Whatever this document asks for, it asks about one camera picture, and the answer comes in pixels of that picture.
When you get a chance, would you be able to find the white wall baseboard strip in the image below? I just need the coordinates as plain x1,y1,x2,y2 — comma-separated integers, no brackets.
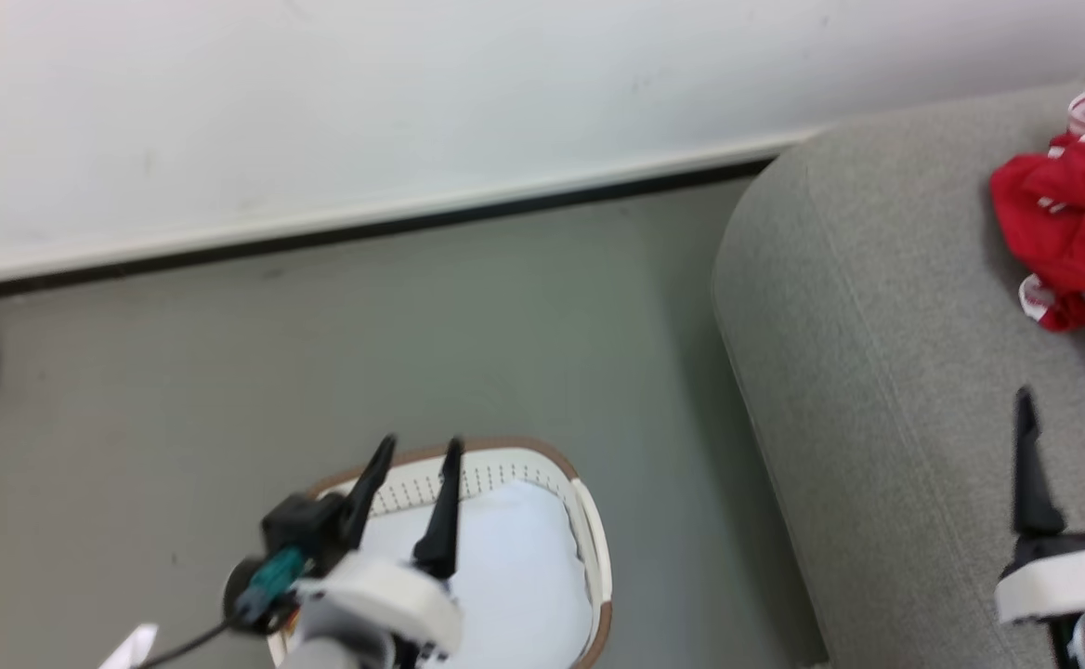
0,125,831,291

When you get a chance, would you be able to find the red sports jersey white trim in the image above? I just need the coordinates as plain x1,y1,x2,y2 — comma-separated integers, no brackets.
989,82,1085,350

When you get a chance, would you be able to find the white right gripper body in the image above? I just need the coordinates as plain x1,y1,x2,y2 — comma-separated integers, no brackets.
995,528,1085,625

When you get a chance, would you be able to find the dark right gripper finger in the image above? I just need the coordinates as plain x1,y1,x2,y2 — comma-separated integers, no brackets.
1013,387,1066,540

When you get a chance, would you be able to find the white laundry basket brown rim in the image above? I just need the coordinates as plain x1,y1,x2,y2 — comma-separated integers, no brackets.
267,437,614,669

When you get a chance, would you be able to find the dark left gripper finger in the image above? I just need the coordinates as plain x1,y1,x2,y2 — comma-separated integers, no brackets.
412,437,466,583
342,434,399,551

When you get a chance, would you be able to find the white garment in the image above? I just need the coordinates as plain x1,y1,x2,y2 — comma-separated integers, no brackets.
357,479,595,669

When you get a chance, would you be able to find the grey fabric sofa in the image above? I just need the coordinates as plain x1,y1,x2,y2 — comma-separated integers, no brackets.
712,46,1085,669

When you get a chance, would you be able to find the black cable teal plug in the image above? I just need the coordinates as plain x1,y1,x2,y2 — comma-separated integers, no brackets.
138,546,309,669

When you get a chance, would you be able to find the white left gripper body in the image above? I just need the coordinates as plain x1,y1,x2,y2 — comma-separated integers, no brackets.
294,550,465,662

